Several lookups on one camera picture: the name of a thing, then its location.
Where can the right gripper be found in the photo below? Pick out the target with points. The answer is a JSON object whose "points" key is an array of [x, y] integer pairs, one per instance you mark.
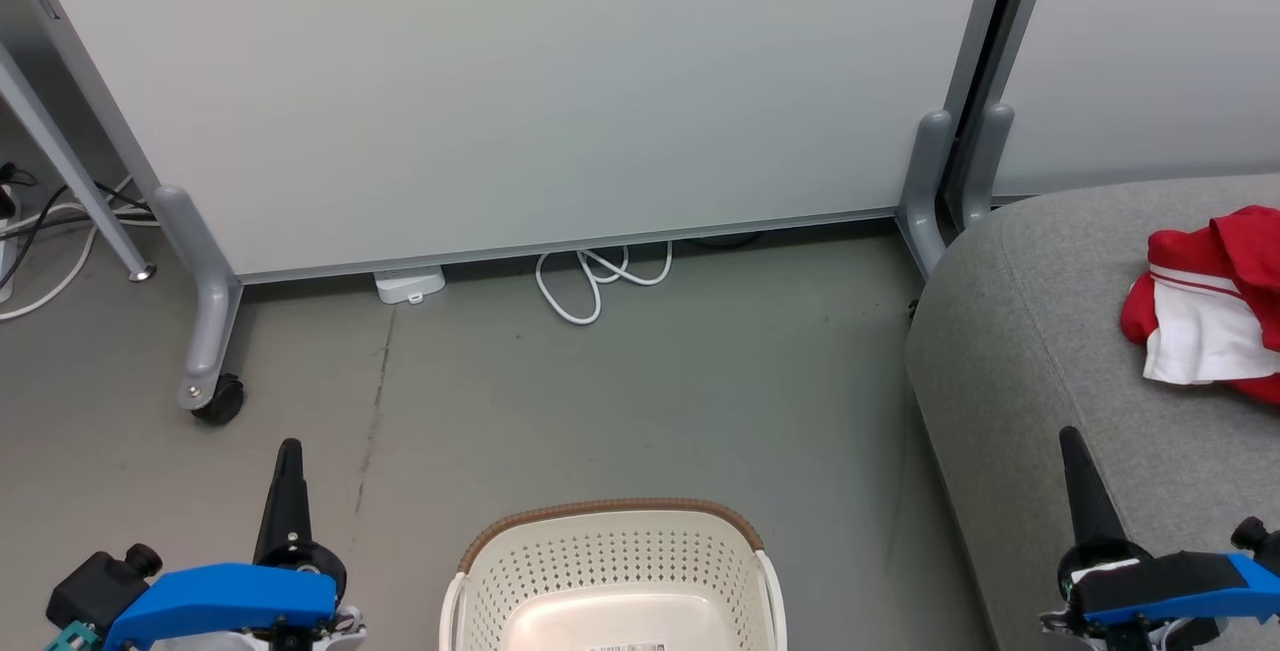
{"points": [[1170, 586]]}

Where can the red and white garment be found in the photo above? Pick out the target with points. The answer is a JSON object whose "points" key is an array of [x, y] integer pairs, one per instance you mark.
{"points": [[1200, 321]]}

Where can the black caster wheel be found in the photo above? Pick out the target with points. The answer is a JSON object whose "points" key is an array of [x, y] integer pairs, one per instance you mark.
{"points": [[222, 401]]}

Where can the white power adapter box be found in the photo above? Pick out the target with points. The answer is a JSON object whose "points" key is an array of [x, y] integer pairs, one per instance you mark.
{"points": [[408, 283]]}

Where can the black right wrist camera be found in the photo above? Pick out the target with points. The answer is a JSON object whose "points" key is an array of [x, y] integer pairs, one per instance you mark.
{"points": [[1255, 536]]}

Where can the grey fabric sofa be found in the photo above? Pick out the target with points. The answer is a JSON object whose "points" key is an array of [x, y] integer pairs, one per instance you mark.
{"points": [[1050, 331]]}

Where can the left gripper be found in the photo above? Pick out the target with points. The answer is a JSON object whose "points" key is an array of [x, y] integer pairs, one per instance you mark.
{"points": [[230, 601]]}

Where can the cream laundry basket brown rim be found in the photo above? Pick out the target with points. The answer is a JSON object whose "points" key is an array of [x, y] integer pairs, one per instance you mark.
{"points": [[610, 621]]}

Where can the large white partition panel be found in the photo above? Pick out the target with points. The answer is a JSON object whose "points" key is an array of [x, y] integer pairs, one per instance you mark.
{"points": [[550, 81]]}

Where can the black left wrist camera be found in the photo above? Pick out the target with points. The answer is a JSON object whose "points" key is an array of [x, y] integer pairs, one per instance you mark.
{"points": [[95, 586]]}

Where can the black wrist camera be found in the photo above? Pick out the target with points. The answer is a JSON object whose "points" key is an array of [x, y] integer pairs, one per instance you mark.
{"points": [[95, 586], [1255, 536]]}

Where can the white partition panel grey frame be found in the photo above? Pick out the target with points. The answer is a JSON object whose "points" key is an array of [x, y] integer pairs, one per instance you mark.
{"points": [[1150, 51]]}

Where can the grey metal leg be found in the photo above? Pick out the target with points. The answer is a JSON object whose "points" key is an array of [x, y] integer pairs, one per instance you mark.
{"points": [[70, 161]]}

